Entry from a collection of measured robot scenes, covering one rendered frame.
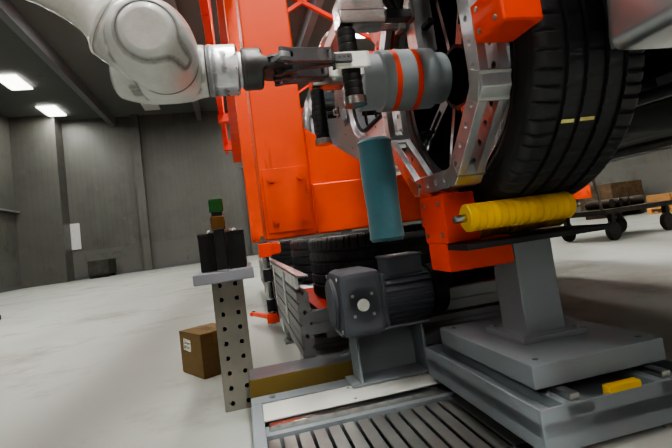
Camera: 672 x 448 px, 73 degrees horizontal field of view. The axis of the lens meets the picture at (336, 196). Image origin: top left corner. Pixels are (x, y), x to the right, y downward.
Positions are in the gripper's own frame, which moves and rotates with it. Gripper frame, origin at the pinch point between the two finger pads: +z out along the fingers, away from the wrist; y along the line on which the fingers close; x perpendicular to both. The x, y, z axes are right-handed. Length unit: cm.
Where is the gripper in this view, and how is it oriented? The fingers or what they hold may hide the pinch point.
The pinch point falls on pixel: (349, 64)
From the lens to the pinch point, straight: 89.1
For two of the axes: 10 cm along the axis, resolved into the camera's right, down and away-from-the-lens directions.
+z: 9.7, -1.1, 2.2
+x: -1.3, -9.9, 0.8
